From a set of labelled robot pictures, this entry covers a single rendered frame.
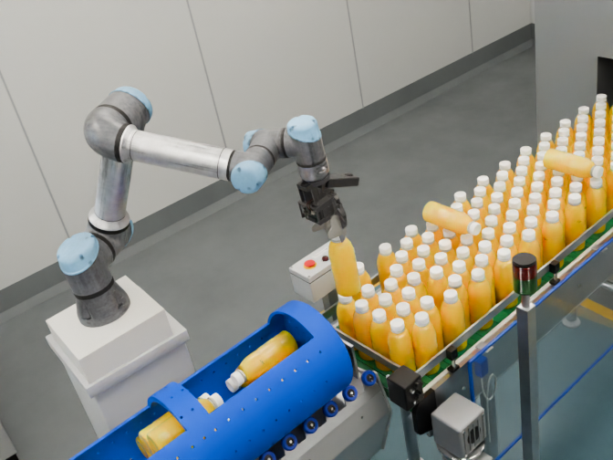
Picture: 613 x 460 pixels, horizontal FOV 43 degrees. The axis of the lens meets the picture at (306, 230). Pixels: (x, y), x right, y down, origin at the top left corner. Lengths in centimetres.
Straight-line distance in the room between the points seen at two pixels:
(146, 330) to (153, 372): 15
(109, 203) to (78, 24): 244
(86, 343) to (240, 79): 312
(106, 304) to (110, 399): 27
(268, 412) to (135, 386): 49
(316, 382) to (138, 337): 52
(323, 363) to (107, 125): 80
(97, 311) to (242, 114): 307
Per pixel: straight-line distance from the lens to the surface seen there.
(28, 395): 421
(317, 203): 195
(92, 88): 462
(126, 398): 231
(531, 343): 229
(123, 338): 220
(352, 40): 555
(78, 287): 221
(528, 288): 214
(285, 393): 198
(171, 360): 231
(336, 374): 207
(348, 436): 225
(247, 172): 177
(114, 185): 215
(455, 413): 227
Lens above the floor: 252
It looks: 32 degrees down
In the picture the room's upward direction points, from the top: 12 degrees counter-clockwise
